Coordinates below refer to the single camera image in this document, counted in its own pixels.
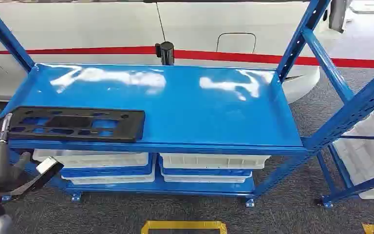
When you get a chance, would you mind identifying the black plastic panel with cut-outs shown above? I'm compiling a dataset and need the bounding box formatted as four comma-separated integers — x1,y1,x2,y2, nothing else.
7,106,146,144

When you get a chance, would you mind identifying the white plastic crate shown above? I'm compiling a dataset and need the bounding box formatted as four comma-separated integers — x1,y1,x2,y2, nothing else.
333,108,374,200
32,149,150,169
159,153,271,171
61,161,157,186

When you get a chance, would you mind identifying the white car body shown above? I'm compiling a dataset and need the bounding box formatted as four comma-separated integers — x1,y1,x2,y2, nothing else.
0,0,322,105

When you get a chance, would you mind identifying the blue steel shelf rack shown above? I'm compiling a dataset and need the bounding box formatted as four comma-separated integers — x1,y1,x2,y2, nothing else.
316,135,374,209
0,0,374,208

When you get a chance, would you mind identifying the red barrier belt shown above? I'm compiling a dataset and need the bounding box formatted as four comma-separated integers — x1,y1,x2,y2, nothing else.
0,45,374,69

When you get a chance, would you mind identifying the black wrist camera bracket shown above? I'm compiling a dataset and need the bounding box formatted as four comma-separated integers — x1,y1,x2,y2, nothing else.
0,159,65,201

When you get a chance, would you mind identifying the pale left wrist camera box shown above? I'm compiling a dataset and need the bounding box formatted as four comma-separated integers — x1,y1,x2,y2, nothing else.
36,156,58,175

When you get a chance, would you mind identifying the black barrier post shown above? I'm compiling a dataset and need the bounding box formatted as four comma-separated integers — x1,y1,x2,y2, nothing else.
154,41,175,66

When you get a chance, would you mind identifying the grey post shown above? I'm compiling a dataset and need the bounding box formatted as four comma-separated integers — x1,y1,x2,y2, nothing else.
328,0,350,34

